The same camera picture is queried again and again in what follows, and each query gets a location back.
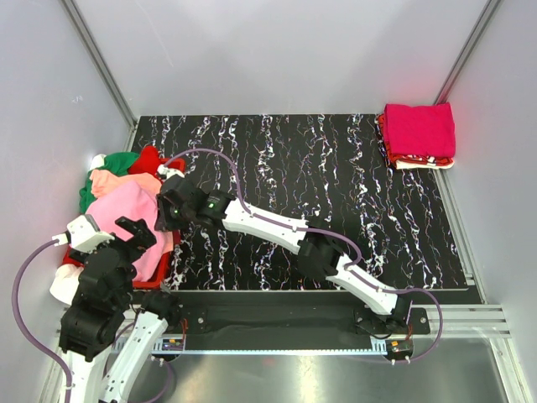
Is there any pink t shirt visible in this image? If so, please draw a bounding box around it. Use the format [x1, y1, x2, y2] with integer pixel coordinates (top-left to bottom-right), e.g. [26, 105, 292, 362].
[86, 181, 174, 282]

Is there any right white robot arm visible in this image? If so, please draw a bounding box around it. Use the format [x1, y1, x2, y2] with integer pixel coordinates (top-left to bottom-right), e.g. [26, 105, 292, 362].
[155, 175, 411, 336]

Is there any salmon t shirt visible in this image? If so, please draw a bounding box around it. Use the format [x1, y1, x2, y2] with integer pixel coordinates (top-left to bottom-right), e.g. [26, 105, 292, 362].
[90, 170, 162, 198]

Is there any black marble pattern mat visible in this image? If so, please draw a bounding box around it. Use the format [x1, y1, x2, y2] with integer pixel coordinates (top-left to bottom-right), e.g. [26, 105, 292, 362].
[132, 114, 467, 289]

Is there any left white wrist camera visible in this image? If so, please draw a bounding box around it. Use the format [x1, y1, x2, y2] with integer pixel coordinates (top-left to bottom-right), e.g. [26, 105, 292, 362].
[51, 214, 115, 254]

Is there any folded magenta t shirt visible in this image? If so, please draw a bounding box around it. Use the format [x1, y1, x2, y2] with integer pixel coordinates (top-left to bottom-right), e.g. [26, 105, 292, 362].
[384, 103, 456, 158]

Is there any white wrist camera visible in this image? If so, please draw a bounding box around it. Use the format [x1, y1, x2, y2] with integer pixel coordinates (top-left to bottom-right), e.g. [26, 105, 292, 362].
[51, 214, 115, 254]
[157, 165, 185, 181]

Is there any folded red white t shirt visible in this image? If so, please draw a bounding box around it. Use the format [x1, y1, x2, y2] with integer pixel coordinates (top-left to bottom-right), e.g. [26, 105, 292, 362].
[376, 114, 454, 170]

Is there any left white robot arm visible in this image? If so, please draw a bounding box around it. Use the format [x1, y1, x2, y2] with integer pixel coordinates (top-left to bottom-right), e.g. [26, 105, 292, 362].
[59, 214, 181, 402]

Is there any green t shirt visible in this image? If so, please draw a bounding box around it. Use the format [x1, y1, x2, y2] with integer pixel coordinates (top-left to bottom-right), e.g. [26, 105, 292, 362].
[79, 152, 139, 214]

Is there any white cable duct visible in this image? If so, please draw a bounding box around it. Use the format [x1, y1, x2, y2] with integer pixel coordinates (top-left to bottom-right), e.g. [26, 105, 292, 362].
[111, 338, 389, 354]

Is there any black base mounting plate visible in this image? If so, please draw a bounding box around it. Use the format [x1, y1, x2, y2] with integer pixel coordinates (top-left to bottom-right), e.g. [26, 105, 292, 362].
[121, 304, 431, 337]

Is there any red t shirt in bin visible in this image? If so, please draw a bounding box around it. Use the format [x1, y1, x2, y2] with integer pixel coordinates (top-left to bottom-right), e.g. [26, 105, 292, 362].
[128, 145, 166, 177]

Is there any red plastic bin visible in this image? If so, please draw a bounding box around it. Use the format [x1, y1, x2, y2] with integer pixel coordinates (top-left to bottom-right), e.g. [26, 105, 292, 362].
[62, 157, 186, 290]

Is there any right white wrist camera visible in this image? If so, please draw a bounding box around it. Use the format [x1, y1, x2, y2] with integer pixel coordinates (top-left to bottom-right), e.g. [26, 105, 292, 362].
[157, 165, 185, 181]

